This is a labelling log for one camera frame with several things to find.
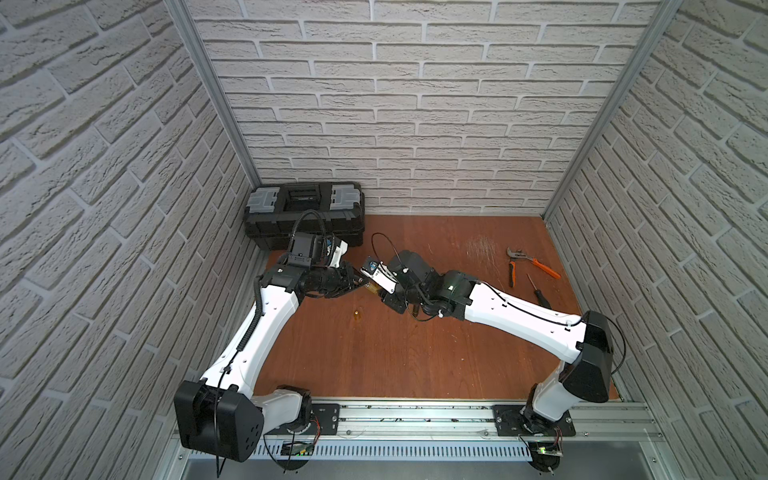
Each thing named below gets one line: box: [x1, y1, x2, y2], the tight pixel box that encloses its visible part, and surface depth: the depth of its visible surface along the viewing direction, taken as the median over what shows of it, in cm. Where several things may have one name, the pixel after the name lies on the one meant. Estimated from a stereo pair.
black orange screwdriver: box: [526, 273, 552, 310], surface depth 97 cm
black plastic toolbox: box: [244, 182, 365, 252], surface depth 101 cm
